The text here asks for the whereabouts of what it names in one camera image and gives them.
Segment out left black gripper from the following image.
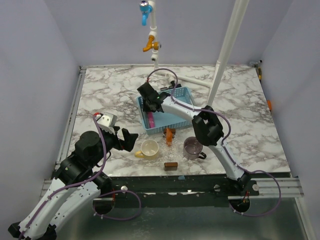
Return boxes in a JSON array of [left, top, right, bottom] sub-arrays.
[[90, 126, 139, 167]]

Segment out yellow ceramic mug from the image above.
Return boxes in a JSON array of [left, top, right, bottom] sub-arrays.
[[134, 139, 159, 160]]

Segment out light blue plastic basket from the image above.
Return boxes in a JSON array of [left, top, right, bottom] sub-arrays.
[[136, 87, 195, 135]]

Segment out orange toothpaste tube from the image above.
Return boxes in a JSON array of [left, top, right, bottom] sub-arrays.
[[165, 128, 173, 147]]

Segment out clear tray with brown ends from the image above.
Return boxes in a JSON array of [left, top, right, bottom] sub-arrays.
[[163, 127, 179, 172]]

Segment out purple plastic cup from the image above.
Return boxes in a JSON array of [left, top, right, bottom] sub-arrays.
[[183, 136, 207, 160]]

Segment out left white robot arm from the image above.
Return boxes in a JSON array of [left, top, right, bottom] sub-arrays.
[[8, 126, 139, 240]]

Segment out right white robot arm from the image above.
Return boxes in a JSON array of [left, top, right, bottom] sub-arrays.
[[137, 82, 251, 196]]

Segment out pink toothbrush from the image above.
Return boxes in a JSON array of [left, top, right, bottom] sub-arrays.
[[147, 112, 156, 129]]

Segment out black tee valve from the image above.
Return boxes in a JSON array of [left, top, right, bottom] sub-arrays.
[[160, 86, 174, 92]]

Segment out white horizontal pipe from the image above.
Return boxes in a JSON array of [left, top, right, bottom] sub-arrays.
[[156, 70, 212, 88]]

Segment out orange brass tap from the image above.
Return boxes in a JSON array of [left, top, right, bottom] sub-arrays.
[[142, 35, 162, 53]]

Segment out white vertical pipe with fittings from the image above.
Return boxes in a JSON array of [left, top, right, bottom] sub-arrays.
[[148, 0, 159, 69]]

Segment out white diagonal pole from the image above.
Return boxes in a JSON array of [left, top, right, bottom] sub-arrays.
[[207, 0, 250, 106]]

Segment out blue tap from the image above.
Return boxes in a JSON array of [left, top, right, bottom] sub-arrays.
[[139, 0, 153, 26]]

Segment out yellow tool in corner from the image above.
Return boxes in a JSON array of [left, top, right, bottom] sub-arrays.
[[249, 60, 263, 82]]

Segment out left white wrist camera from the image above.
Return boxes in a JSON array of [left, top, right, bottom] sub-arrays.
[[96, 112, 118, 135]]

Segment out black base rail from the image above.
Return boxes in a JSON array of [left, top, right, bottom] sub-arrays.
[[51, 172, 261, 208]]

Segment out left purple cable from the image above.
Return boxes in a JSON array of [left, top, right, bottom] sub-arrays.
[[17, 112, 142, 240]]

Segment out purple cable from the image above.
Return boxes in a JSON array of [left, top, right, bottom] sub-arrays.
[[17, 112, 142, 240], [146, 67, 282, 217]]

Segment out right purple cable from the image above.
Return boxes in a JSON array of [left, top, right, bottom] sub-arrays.
[[146, 67, 282, 217]]

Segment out orange clip on wall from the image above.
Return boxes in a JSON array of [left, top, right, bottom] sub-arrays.
[[266, 100, 272, 112]]

